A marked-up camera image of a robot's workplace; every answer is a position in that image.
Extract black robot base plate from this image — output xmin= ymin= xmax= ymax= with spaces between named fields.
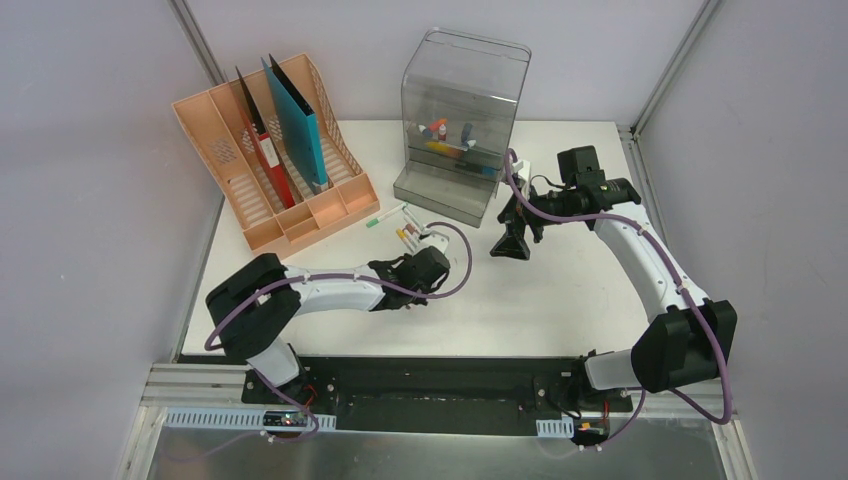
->
xmin=282 ymin=356 xmax=633 ymax=436

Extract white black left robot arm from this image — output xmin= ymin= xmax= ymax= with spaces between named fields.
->
xmin=205 ymin=247 xmax=450 ymax=405

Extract red orange small bottle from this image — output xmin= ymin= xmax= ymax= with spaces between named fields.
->
xmin=429 ymin=118 xmax=447 ymax=132

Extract white marker green caps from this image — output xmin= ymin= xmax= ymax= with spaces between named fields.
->
xmin=366 ymin=203 xmax=406 ymax=228

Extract dark blue small bottle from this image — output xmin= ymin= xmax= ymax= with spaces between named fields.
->
xmin=460 ymin=122 xmax=473 ymax=146

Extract peach plastic file organizer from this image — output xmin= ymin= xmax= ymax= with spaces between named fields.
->
xmin=173 ymin=54 xmax=380 ymax=257

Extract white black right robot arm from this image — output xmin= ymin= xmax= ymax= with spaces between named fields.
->
xmin=490 ymin=146 xmax=737 ymax=410

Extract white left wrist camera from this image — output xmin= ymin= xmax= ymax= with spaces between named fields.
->
xmin=416 ymin=230 xmax=450 ymax=254

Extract white marker yellow caps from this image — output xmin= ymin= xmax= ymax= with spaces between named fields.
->
xmin=396 ymin=229 xmax=416 ymax=254

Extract red folder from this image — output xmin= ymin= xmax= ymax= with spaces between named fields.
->
xmin=236 ymin=69 xmax=295 ymax=210

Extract teal folder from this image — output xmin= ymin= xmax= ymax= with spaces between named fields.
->
xmin=262 ymin=55 xmax=330 ymax=195

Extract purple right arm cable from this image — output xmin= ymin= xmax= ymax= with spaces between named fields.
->
xmin=503 ymin=148 xmax=735 ymax=458

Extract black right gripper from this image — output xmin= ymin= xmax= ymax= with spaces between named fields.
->
xmin=491 ymin=181 xmax=582 ymax=260

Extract aluminium frame rail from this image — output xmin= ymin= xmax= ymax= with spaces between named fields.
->
xmin=141 ymin=363 xmax=337 ymax=433

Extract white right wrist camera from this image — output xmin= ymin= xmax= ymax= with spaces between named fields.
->
xmin=510 ymin=159 xmax=532 ymax=199

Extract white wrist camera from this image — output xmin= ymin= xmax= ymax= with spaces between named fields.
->
xmin=510 ymin=159 xmax=532 ymax=199
xmin=416 ymin=230 xmax=450 ymax=254

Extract smoked clear drawer box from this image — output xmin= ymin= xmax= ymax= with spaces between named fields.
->
xmin=393 ymin=28 xmax=532 ymax=227

